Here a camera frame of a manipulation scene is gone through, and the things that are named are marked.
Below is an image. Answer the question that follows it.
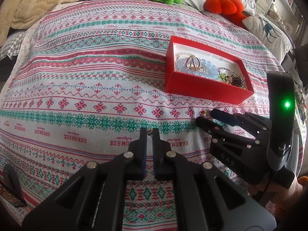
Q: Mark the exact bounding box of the dark seed bead bracelet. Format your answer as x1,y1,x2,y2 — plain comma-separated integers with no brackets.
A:
219,67,246,88

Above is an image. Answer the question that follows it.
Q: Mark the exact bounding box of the light blue bead bracelet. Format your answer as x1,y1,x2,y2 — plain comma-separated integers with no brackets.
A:
176,56,220,80

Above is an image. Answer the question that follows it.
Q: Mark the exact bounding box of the gold ring brooch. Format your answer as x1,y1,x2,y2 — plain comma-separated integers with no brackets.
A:
185,55,201,71

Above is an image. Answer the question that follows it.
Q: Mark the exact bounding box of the red gold earring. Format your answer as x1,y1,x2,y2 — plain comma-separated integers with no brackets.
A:
199,110,207,117

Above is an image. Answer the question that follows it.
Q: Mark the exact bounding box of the red jewelry box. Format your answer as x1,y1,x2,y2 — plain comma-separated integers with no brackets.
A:
164,36,254,104

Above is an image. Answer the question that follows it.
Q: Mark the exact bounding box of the person right hand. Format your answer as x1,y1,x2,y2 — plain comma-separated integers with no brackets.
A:
247,176,307,222

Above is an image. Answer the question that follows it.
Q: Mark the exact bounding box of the dark patterned box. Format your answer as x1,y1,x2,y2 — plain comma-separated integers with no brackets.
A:
0,181,27,208

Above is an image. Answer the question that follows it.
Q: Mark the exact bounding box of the deer print pillow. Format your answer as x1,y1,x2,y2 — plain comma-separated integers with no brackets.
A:
242,14,292,64

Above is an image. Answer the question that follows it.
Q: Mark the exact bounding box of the red pumpkin plush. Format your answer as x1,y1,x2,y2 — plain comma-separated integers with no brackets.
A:
204,0,247,29

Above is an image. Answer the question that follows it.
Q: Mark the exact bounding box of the bookshelf with books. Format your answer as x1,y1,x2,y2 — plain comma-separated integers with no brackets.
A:
255,0,304,38

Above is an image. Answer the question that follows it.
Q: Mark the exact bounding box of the patterned knit bedspread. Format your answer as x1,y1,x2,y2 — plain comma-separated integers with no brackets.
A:
1,0,283,223

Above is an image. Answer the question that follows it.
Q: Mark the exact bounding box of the grey checked sheet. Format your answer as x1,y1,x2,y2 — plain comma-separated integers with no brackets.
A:
0,30,26,60

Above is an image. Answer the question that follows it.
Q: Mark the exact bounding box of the beige fleece blanket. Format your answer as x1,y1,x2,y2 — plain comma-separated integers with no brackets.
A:
1,0,79,45

